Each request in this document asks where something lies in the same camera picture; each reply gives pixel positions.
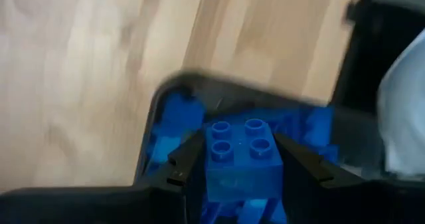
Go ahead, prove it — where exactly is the translucent grey plastic bin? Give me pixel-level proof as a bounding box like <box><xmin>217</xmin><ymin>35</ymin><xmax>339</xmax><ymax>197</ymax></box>
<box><xmin>133</xmin><ymin>69</ymin><xmax>386</xmax><ymax>224</ymax></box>

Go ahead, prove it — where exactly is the blue 2x4 toy brick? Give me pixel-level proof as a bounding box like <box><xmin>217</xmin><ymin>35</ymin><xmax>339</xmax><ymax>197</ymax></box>
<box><xmin>199</xmin><ymin>199</ymin><xmax>288</xmax><ymax>224</ymax></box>
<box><xmin>161</xmin><ymin>92</ymin><xmax>206</xmax><ymax>137</ymax></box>
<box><xmin>303</xmin><ymin>106</ymin><xmax>335</xmax><ymax>147</ymax></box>

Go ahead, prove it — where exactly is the person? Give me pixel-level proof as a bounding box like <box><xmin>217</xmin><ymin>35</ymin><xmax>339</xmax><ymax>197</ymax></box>
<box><xmin>377</xmin><ymin>27</ymin><xmax>425</xmax><ymax>177</ymax></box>

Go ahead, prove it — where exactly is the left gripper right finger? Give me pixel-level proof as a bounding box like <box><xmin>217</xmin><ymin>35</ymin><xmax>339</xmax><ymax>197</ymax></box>
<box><xmin>274</xmin><ymin>132</ymin><xmax>367</xmax><ymax>224</ymax></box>

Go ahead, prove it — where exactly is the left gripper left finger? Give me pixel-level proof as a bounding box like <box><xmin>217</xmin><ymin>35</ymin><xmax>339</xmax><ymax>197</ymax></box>
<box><xmin>133</xmin><ymin>130</ymin><xmax>207</xmax><ymax>224</ymax></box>

